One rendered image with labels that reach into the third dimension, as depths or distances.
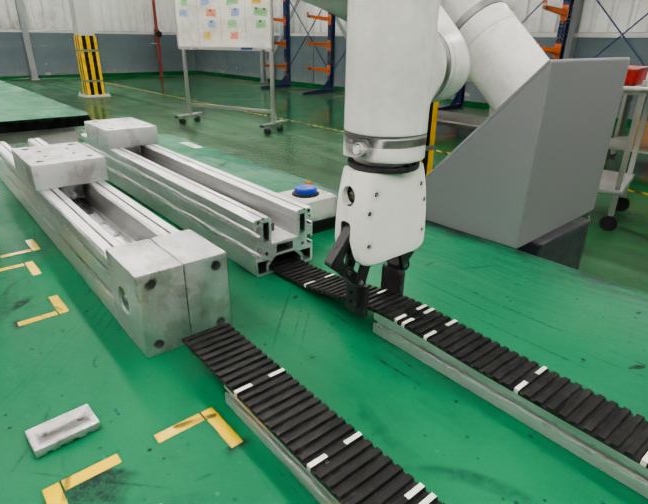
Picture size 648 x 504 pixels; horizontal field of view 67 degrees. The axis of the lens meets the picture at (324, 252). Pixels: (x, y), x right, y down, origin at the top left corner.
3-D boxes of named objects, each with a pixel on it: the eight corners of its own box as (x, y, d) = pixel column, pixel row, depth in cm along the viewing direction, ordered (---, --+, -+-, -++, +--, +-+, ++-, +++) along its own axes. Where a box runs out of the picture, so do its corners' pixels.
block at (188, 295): (249, 320, 58) (245, 246, 54) (147, 359, 51) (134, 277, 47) (213, 291, 64) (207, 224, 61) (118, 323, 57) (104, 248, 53)
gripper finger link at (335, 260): (322, 245, 48) (338, 285, 52) (375, 202, 51) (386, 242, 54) (315, 242, 49) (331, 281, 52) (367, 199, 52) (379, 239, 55)
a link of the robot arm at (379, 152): (383, 142, 44) (381, 175, 45) (444, 132, 49) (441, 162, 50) (323, 129, 50) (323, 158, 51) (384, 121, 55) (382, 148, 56)
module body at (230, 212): (312, 259, 74) (312, 206, 71) (256, 278, 68) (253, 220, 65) (126, 162, 130) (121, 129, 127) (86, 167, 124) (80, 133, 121)
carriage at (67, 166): (111, 195, 83) (104, 156, 81) (40, 208, 77) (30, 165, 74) (84, 176, 95) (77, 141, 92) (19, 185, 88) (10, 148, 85)
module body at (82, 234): (196, 297, 63) (190, 236, 60) (118, 323, 57) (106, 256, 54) (48, 172, 119) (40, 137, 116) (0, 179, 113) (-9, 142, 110)
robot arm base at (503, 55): (535, 127, 98) (484, 58, 102) (610, 56, 82) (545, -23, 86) (469, 153, 90) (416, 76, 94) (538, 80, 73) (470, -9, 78)
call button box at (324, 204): (337, 227, 87) (338, 193, 84) (293, 240, 81) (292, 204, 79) (309, 216, 92) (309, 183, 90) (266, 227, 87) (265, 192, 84)
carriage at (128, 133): (160, 155, 112) (156, 125, 109) (111, 162, 106) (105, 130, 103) (134, 144, 123) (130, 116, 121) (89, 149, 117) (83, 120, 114)
